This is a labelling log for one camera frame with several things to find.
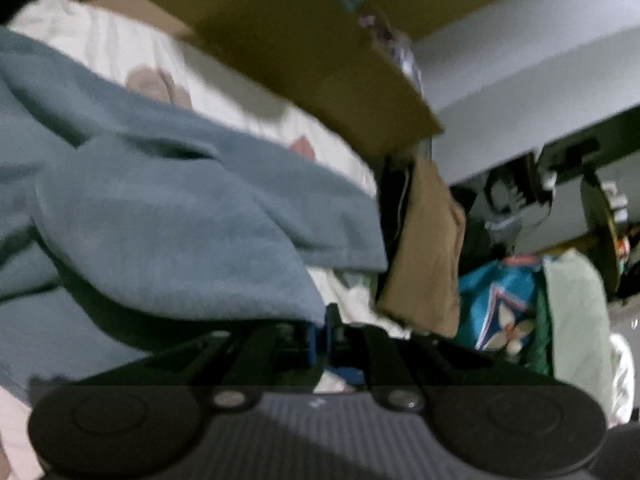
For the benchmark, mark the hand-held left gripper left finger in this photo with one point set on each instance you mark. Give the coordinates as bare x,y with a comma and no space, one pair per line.
312,342

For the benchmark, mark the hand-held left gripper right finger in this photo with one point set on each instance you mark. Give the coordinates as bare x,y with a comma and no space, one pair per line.
331,332

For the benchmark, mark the light blue jeans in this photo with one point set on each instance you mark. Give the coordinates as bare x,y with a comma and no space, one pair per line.
175,200

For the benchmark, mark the brown garment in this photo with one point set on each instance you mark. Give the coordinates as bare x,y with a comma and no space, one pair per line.
425,250

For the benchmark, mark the teal floral printed cloth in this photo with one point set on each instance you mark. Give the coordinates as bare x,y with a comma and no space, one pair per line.
492,285

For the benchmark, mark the pale green cloth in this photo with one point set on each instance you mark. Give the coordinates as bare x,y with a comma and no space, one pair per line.
575,320

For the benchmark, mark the round gold-rimmed object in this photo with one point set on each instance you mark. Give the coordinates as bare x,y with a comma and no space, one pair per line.
600,230

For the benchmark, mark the printed plastic packets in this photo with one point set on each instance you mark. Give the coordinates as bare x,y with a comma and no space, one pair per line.
395,50

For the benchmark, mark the brown cardboard box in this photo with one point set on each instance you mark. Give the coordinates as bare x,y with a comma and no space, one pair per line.
280,45

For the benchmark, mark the white plastic bag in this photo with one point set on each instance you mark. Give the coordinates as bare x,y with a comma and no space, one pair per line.
622,380

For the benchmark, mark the white bear-print bed sheet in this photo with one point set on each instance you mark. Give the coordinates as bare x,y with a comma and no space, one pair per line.
125,45

